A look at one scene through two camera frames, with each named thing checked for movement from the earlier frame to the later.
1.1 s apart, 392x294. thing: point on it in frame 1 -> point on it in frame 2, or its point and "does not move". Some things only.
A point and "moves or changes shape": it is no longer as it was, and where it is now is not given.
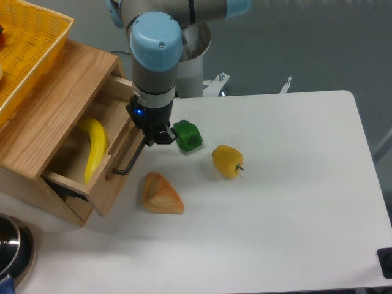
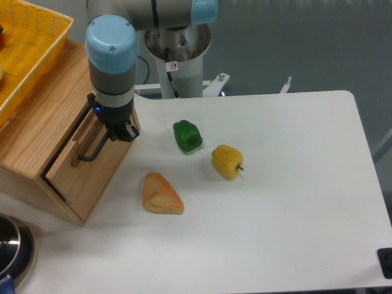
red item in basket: (2, 37) does not move
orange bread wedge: (159, 196) does not move
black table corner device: (384, 257) does not move
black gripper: (155, 110) -> (116, 119)
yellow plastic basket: (33, 39) does not move
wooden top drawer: (110, 139) moves or changes shape
